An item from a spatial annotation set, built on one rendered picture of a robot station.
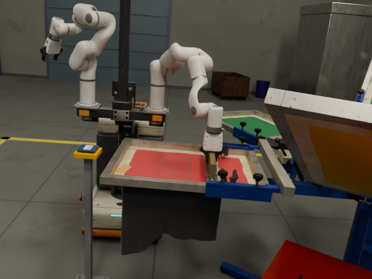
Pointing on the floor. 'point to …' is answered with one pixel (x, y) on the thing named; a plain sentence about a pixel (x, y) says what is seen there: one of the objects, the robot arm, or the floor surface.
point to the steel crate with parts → (230, 86)
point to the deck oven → (332, 50)
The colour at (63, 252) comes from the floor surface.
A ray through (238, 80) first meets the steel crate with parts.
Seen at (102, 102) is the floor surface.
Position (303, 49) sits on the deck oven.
